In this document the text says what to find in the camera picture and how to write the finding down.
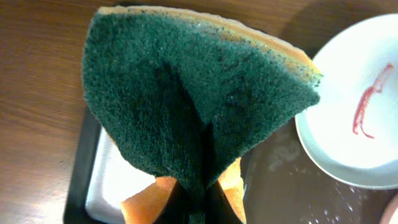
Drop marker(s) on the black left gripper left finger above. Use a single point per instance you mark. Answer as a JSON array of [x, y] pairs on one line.
[[176, 210]]

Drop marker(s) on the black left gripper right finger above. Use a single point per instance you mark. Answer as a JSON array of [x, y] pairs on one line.
[[217, 208]]

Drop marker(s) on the green and yellow sponge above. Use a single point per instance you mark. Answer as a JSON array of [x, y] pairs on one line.
[[185, 94]]

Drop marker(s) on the pink plate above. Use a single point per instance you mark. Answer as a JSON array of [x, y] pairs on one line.
[[390, 215]]

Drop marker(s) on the dark brown serving tray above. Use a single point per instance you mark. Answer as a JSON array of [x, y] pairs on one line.
[[283, 185]]

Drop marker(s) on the black tray with soapy water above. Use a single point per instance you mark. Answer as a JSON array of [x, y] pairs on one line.
[[101, 178]]

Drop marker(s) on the pale green plate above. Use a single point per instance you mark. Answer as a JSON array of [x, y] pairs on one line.
[[351, 134]]

